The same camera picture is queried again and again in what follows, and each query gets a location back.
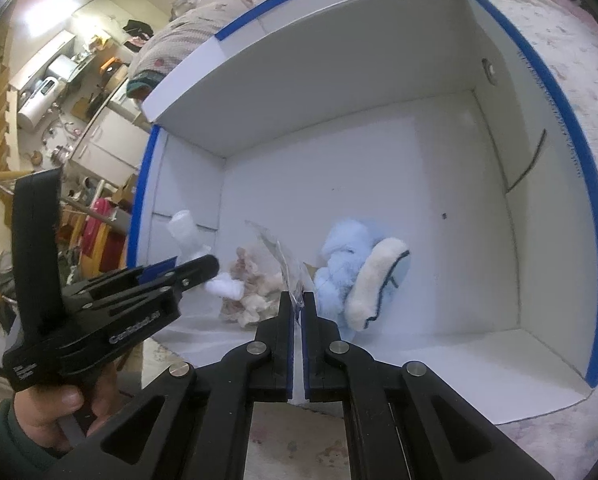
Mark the person's left forearm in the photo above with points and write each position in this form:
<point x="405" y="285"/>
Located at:
<point x="4" y="450"/>

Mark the white wall cabinets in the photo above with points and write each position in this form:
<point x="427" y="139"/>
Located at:
<point x="39" y="55"/>

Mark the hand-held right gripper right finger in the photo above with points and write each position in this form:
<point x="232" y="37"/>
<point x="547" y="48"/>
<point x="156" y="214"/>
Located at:
<point x="324" y="355"/>

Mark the beige patterned quilt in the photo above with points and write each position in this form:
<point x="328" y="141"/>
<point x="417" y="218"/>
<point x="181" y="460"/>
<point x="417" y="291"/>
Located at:
<point x="179" y="40"/>

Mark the red plastic object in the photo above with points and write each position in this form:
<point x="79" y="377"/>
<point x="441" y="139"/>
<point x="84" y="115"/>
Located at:
<point x="99" y="230"/>

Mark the person's left hand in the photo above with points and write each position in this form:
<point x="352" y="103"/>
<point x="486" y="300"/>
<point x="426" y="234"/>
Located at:
<point x="44" y="410"/>

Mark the white base cabinets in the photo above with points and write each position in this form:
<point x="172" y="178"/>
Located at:
<point x="109" y="145"/>

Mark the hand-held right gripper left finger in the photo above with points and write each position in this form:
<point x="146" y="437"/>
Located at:
<point x="271" y="350"/>

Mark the cardboard box on floor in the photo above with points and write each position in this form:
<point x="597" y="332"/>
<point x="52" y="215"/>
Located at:
<point x="126" y="189"/>

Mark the blue cardboard box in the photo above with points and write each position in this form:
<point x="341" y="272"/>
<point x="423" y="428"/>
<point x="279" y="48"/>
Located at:
<point x="379" y="160"/>

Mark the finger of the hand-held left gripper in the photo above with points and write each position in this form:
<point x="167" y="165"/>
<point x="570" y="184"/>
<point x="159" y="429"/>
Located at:
<point x="154" y="270"/>
<point x="199" y="267"/>

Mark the white sock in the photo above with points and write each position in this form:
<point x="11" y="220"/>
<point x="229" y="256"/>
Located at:
<point x="186" y="232"/>

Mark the light blue plush toy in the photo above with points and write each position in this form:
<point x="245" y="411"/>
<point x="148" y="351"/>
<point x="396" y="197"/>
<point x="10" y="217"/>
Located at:
<point x="339" y="260"/>

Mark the white water heater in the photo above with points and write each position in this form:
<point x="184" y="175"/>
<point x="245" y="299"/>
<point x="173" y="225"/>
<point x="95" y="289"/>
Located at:
<point x="34" y="112"/>

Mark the dark hanging garment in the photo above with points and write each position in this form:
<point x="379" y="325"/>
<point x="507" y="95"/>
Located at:
<point x="138" y="29"/>

